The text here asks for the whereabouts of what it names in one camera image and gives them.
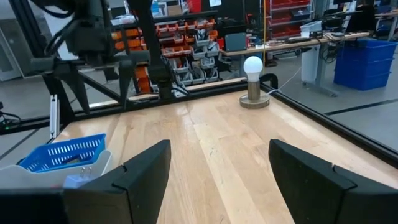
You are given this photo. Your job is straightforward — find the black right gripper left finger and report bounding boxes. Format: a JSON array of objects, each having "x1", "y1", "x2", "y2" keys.
[{"x1": 0, "y1": 139, "x2": 172, "y2": 224}]

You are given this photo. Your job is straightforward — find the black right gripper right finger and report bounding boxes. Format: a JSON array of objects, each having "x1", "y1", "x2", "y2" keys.
[{"x1": 268, "y1": 138, "x2": 398, "y2": 224}]

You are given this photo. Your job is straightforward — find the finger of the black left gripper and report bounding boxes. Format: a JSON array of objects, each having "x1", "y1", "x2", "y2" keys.
[
  {"x1": 43, "y1": 69, "x2": 91, "y2": 114},
  {"x1": 119, "y1": 61, "x2": 136, "y2": 108}
]

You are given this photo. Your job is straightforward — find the silver metal strip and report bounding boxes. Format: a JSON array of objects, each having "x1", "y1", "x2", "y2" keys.
[{"x1": 49, "y1": 94, "x2": 60, "y2": 140}]

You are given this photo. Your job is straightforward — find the grey plastic bin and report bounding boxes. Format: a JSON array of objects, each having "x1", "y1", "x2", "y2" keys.
[{"x1": 0, "y1": 150, "x2": 112, "y2": 190}]

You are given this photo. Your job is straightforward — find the parts shelf orange grey bins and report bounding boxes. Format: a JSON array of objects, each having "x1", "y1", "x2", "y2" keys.
[{"x1": 110, "y1": 17, "x2": 224, "y2": 94}]

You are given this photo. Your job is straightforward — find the blue plastic basket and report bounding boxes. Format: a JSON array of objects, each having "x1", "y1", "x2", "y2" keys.
[{"x1": 18, "y1": 133, "x2": 107, "y2": 174}]

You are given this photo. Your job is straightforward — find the cardboard box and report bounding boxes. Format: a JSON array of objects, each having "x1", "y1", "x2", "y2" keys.
[{"x1": 167, "y1": 2, "x2": 183, "y2": 17}]

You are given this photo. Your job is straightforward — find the grey square panel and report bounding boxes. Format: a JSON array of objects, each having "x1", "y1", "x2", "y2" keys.
[{"x1": 224, "y1": 32, "x2": 248, "y2": 52}]

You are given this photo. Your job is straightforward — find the blue plastic storage tote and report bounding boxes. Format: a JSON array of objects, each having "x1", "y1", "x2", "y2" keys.
[
  {"x1": 335, "y1": 57, "x2": 395, "y2": 76},
  {"x1": 333, "y1": 72, "x2": 392, "y2": 91},
  {"x1": 337, "y1": 39, "x2": 398, "y2": 62}
]

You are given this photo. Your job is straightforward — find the white bulb brass lamp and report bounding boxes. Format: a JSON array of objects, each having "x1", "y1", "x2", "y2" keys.
[{"x1": 239, "y1": 55, "x2": 271, "y2": 110}]

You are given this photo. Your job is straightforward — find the long wooden workbench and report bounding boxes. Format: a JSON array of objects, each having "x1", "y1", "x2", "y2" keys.
[{"x1": 219, "y1": 30, "x2": 371, "y2": 97}]

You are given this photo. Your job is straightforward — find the white desktop box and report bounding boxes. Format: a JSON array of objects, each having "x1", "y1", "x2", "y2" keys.
[{"x1": 300, "y1": 21, "x2": 323, "y2": 39}]

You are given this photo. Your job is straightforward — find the red bin storage rack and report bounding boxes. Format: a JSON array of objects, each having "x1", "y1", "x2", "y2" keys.
[{"x1": 266, "y1": 0, "x2": 312, "y2": 40}]

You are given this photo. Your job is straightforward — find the black desktop monitor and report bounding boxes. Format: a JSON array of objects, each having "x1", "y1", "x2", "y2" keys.
[{"x1": 345, "y1": 4, "x2": 377, "y2": 34}]

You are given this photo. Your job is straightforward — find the black aluminium table frame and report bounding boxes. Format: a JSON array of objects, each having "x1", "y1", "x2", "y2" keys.
[{"x1": 0, "y1": 0, "x2": 398, "y2": 169}]

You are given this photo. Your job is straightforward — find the white lamp cable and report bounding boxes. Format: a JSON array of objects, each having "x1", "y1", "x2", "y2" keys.
[{"x1": 266, "y1": 65, "x2": 303, "y2": 96}]

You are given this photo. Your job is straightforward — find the yellow cable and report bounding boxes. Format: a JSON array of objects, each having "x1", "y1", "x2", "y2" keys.
[{"x1": 262, "y1": 0, "x2": 267, "y2": 66}]

